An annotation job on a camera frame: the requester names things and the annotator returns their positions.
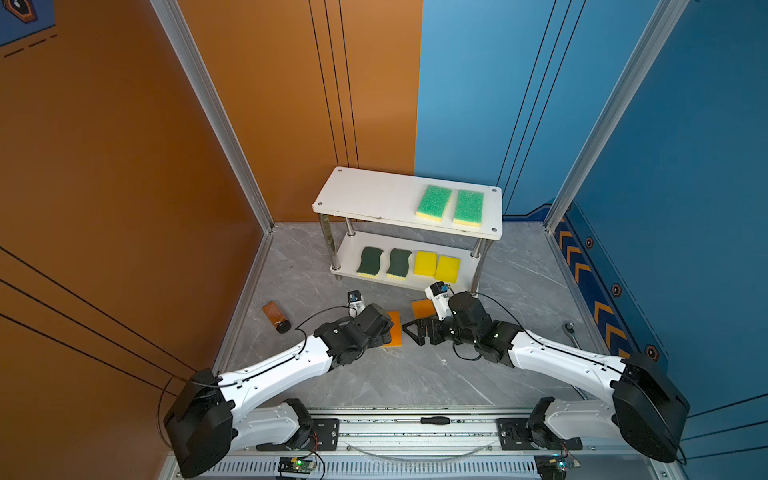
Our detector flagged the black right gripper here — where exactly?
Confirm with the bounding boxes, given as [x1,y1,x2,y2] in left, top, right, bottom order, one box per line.
[401,311,478,348]

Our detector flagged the orange sponge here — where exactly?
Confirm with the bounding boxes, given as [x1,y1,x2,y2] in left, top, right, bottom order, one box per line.
[411,299,437,320]
[383,311,402,348]

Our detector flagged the yellow sponge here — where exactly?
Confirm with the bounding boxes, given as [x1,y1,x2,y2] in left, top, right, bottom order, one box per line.
[413,251,438,277]
[434,255,461,284]

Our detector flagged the green wavy sponge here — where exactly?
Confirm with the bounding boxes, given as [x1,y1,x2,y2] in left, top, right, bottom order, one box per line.
[387,248,412,280]
[356,246,383,278]

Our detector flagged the light green sponge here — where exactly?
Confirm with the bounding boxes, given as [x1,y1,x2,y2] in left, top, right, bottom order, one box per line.
[453,190,484,228]
[415,185,453,223]

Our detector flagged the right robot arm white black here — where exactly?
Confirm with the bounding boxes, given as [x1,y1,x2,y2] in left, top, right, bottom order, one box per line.
[402,291,690,465]

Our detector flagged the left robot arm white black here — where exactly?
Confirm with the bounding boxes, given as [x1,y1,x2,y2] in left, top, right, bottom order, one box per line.
[162,304,393,479]

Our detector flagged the white two-tier shelf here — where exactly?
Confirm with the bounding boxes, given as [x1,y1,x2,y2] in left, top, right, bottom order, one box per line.
[312,167,503,290]

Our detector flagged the left green circuit board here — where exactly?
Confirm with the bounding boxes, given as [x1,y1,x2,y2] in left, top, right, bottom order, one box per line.
[276,456,322,479]

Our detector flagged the green circuit board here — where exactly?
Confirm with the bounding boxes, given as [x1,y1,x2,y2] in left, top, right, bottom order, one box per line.
[276,456,322,479]
[534,456,581,480]

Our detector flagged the right green circuit board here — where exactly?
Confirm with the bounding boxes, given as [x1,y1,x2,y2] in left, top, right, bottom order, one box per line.
[534,456,581,480]

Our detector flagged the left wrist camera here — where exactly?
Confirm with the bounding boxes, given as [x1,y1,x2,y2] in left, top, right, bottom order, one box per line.
[347,290,365,318]

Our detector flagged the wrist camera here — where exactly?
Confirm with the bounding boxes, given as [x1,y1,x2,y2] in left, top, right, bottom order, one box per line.
[425,281,453,321]
[347,290,365,318]

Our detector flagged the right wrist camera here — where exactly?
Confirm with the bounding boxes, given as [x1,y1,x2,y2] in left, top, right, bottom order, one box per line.
[425,281,453,321]

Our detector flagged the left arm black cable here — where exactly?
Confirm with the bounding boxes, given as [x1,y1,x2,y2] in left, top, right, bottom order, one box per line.
[155,304,355,451]

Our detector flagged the brown sponge by wall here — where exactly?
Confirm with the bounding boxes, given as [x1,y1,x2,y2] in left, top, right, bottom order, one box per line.
[262,301,292,334]

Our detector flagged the black screwdriver on rail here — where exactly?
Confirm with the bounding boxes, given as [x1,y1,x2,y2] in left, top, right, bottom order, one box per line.
[420,416,451,426]

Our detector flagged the clear cable on rail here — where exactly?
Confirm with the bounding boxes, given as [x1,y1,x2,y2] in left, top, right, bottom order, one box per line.
[341,440,496,463]

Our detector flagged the red handled ratchet tool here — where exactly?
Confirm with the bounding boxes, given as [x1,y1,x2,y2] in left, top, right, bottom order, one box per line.
[562,322,581,349]

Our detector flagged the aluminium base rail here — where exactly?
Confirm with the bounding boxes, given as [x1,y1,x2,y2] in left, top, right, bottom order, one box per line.
[157,406,685,480]

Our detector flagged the left aluminium corner post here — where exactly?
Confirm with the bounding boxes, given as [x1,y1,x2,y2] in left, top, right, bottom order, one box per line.
[150,0,274,234]

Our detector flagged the aluminium corner post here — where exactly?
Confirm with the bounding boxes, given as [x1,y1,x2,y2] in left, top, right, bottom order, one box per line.
[543,0,689,234]
[150,0,274,234]

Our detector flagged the right aluminium corner post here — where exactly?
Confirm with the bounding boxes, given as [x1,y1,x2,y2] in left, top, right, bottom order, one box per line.
[543,0,689,234]

